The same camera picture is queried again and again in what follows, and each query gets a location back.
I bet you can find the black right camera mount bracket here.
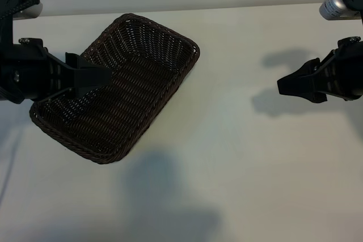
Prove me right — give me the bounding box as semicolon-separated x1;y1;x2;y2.
341;0;363;27

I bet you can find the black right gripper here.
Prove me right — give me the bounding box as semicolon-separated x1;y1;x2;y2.
277;36;363;104

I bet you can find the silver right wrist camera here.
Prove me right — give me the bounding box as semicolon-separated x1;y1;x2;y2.
319;0;362;22

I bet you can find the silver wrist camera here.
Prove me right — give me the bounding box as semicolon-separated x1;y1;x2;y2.
319;0;362;22
12;0;44;21

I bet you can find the black braided cable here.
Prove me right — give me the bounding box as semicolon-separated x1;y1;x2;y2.
4;0;40;19

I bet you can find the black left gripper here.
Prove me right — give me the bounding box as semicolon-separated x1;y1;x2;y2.
0;37;113;104

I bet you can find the black left camera mount bracket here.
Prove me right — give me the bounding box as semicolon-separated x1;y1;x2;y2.
0;0;23;46

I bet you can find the dark brown wicker basket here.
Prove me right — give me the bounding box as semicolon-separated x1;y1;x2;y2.
29;12;201;165

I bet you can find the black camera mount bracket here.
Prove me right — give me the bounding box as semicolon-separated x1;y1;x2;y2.
341;0;363;27
0;0;23;46

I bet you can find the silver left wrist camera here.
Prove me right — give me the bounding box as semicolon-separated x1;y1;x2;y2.
12;0;44;21

